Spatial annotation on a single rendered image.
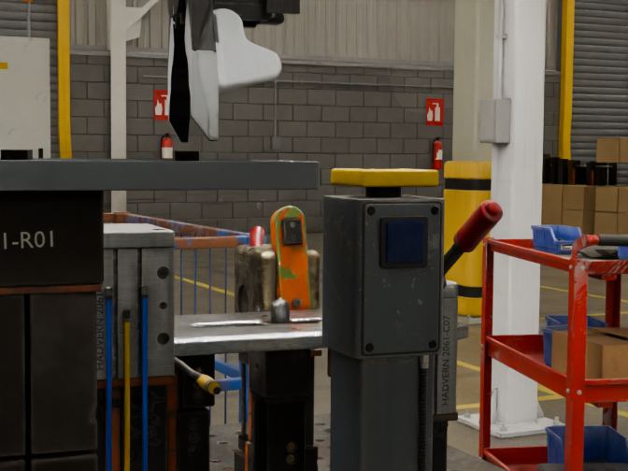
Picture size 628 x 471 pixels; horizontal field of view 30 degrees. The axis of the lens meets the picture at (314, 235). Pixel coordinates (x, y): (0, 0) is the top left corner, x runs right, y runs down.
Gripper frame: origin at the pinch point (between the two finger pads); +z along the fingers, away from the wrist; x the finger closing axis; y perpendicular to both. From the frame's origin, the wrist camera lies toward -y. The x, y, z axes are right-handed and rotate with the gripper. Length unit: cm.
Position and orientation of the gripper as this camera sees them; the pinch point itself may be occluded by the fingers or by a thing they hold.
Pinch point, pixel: (186, 142)
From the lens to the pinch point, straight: 81.4
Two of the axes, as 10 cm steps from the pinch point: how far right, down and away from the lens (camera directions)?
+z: -0.1, 10.0, 0.7
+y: 9.7, -0.1, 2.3
